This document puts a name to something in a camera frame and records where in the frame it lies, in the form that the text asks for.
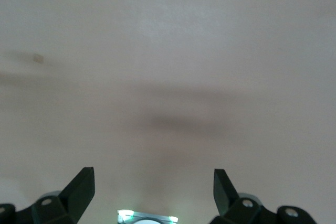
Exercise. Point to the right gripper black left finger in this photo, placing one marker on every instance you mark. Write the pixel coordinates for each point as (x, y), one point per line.
(73, 203)

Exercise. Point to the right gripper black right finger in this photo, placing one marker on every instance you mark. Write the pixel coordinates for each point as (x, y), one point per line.
(236, 211)

